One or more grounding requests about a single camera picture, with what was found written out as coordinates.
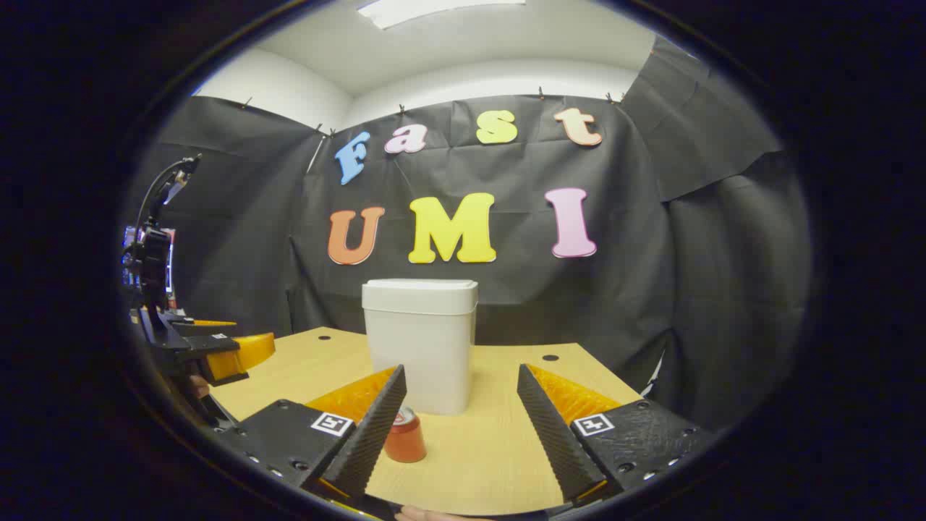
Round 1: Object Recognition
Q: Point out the ceiling light panel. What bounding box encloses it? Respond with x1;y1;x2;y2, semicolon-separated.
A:
357;0;527;30

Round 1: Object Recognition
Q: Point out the computer monitor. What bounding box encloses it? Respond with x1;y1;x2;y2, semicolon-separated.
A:
122;226;176;294

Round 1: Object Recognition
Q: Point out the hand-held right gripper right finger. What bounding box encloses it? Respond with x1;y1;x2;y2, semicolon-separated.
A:
517;363;713;507

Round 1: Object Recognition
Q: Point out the wooden desktop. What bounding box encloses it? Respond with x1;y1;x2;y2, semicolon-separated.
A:
206;327;645;516

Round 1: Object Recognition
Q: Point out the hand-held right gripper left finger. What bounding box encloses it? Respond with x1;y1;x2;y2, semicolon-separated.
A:
210;364;407;511

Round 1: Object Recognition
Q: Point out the white desktop garbage bin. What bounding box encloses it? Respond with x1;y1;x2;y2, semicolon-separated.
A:
362;279;479;416

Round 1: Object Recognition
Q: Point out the red pop can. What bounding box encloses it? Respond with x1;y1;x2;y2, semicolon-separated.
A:
383;405;428;464

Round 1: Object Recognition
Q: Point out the black backdrop cloth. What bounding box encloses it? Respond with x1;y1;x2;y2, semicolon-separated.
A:
119;36;815;435

